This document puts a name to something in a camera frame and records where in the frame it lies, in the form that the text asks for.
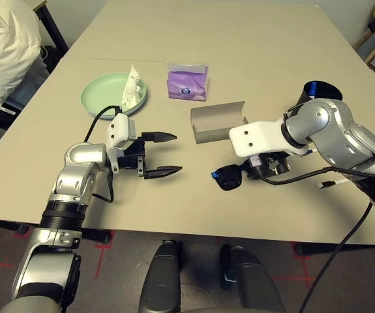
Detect grey glasses case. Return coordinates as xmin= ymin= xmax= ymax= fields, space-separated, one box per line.
xmin=190 ymin=100 xmax=250 ymax=145

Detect black sunglasses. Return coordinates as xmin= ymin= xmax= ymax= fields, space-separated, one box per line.
xmin=210 ymin=162 xmax=257 ymax=192

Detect white tissue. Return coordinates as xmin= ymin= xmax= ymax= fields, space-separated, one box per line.
xmin=120 ymin=63 xmax=146 ymax=108

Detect grey robot left leg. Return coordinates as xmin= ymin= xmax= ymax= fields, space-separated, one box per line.
xmin=138 ymin=240 xmax=184 ymax=313

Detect grey robot leg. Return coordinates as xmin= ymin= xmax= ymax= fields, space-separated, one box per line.
xmin=138 ymin=240 xmax=184 ymax=313
xmin=218 ymin=244 xmax=286 ymax=313

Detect grey robot right leg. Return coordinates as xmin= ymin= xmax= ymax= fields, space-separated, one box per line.
xmin=218 ymin=244 xmax=286 ymax=313

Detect purple tissue pack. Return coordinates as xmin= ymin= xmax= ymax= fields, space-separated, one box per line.
xmin=166 ymin=61 xmax=210 ymax=102

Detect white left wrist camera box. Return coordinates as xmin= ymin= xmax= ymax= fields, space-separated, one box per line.
xmin=104 ymin=112 xmax=137 ymax=174

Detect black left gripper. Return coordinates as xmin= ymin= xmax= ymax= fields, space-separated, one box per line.
xmin=118 ymin=130 xmax=184 ymax=181

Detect green plastic plate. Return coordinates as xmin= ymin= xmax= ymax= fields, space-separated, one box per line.
xmin=80 ymin=72 xmax=149 ymax=117

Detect grey robot torso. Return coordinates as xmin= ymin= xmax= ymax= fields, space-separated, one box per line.
xmin=0 ymin=295 xmax=63 ymax=313

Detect person in white jacket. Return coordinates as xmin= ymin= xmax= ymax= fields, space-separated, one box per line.
xmin=0 ymin=0 xmax=50 ymax=164

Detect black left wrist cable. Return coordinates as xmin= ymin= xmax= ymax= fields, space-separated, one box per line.
xmin=82 ymin=104 xmax=125 ymax=204

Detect black-legged side desk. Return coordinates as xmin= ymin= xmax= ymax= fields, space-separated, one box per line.
xmin=31 ymin=0 xmax=70 ymax=55

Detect white marker black cap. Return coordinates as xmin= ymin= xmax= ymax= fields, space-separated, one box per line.
xmin=315 ymin=178 xmax=350 ymax=190

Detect black plastic cup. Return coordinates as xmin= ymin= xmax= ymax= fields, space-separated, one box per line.
xmin=299 ymin=80 xmax=344 ymax=108

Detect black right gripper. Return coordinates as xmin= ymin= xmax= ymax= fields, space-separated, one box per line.
xmin=245 ymin=151 xmax=292 ymax=180

